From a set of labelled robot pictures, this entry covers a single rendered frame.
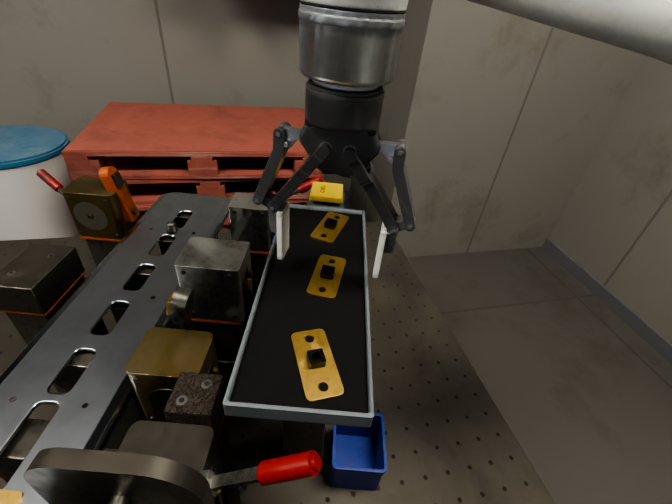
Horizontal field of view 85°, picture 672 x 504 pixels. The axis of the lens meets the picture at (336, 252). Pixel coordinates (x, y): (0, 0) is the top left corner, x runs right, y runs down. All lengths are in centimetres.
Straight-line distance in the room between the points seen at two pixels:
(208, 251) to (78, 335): 24
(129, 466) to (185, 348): 22
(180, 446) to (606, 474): 177
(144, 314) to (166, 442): 29
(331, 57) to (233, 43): 230
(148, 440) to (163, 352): 11
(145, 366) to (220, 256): 19
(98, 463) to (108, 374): 30
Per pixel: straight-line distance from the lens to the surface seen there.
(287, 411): 36
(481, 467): 93
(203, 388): 46
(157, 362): 52
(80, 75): 281
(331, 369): 39
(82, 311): 75
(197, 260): 61
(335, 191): 69
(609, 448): 209
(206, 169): 184
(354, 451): 86
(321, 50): 34
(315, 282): 48
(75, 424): 61
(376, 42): 33
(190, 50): 264
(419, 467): 88
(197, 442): 46
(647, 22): 51
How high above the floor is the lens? 148
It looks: 37 degrees down
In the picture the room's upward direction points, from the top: 6 degrees clockwise
